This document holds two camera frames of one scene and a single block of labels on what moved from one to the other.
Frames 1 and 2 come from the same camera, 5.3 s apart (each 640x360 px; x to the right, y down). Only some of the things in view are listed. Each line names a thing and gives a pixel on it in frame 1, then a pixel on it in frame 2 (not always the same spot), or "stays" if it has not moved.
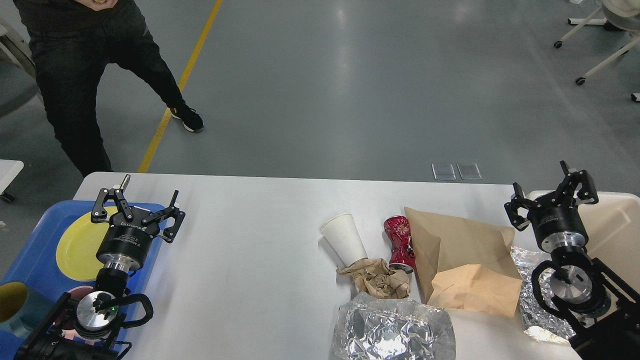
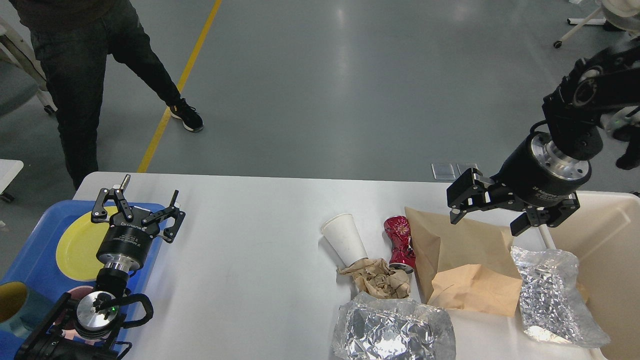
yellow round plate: (78, 247) stays
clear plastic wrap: (533, 315) stays
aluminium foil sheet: (369, 328) stays
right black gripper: (555, 218) -> (536, 174)
